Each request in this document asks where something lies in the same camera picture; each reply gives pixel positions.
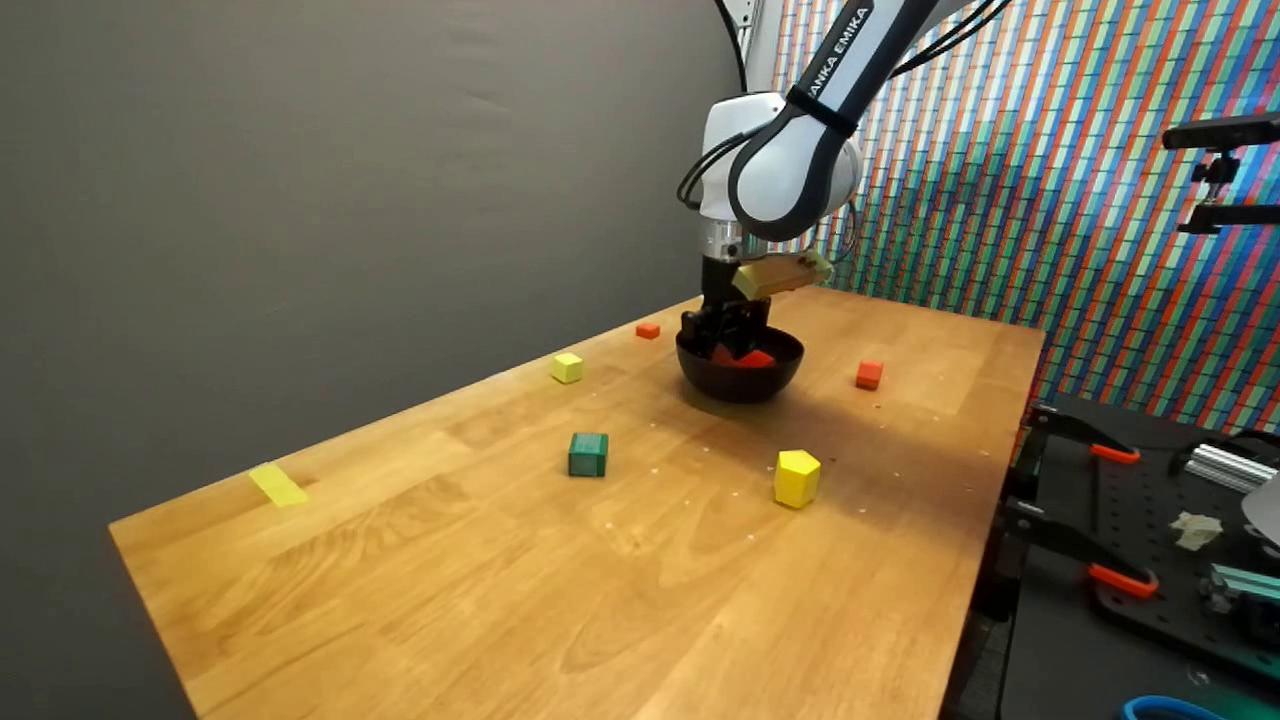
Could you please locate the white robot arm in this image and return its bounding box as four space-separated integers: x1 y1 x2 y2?
677 0 1009 355

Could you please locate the black clamp orange handle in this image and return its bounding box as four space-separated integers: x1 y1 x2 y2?
1033 403 1142 467

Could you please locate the yellow tape strip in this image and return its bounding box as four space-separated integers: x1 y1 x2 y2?
249 466 307 509

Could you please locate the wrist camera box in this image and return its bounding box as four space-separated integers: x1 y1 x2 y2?
730 258 830 301

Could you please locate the red wooden block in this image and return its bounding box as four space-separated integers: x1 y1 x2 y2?
713 346 776 372

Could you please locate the blue scissors handle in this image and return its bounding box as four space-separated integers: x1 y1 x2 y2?
1120 696 1222 720

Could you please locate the yellow block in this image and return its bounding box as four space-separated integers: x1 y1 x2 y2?
771 449 821 509

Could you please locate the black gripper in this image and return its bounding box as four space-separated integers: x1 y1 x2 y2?
678 260 768 355

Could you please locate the orange wooden block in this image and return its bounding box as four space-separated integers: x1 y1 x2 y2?
854 359 882 391

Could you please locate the lime green wooden block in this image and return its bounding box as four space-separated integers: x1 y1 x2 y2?
551 352 584 384

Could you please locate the black perforated tool board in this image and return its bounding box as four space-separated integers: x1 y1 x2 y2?
1012 400 1280 691

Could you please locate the black camera stand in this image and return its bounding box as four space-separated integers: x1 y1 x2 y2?
1161 113 1280 237

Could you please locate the black bowl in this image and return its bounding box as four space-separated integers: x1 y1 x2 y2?
677 327 804 403

